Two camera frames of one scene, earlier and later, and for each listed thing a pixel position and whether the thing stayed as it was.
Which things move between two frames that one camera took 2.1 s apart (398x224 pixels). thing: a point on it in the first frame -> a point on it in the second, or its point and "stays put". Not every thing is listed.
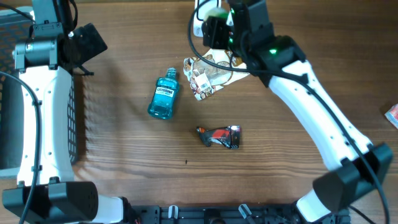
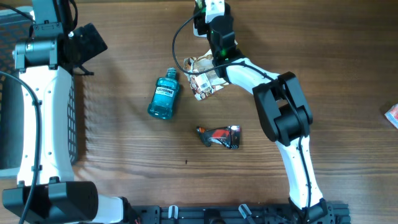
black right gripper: [212, 32] -> [200, 20]
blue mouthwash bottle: [166, 91] stays put
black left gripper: [92, 41] stays put
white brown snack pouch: [205, 79] stays put
